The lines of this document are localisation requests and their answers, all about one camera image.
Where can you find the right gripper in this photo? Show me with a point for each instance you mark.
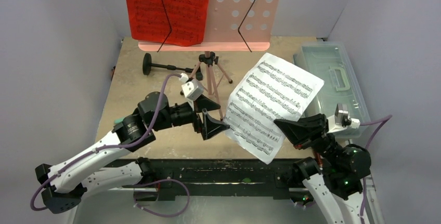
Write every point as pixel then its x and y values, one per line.
pixel 318 132

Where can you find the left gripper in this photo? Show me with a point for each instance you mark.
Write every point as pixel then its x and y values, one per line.
pixel 210 126

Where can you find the white sheet music page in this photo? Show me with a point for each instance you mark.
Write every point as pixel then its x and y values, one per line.
pixel 273 89

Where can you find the red sheet music page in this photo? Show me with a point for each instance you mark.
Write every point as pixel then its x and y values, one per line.
pixel 174 22

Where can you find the pink music stand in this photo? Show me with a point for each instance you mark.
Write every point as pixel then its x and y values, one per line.
pixel 231 25

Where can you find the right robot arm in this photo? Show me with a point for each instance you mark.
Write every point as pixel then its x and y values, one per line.
pixel 336 188

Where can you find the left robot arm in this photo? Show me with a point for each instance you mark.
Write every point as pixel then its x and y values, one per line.
pixel 62 186

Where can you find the clear plastic storage box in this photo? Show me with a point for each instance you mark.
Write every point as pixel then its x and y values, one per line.
pixel 329 61

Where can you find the black microphone desk stand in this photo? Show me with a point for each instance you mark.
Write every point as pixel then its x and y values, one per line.
pixel 147 65

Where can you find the teal toy microphone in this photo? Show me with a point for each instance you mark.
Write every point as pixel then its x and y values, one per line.
pixel 119 120

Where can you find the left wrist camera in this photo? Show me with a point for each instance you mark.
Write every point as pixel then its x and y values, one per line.
pixel 191 89

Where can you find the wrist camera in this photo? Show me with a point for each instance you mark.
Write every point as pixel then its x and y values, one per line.
pixel 191 89
pixel 341 120

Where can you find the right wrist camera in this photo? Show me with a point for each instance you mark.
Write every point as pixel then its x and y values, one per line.
pixel 341 120

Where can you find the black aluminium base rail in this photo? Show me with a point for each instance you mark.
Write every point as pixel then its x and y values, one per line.
pixel 241 177

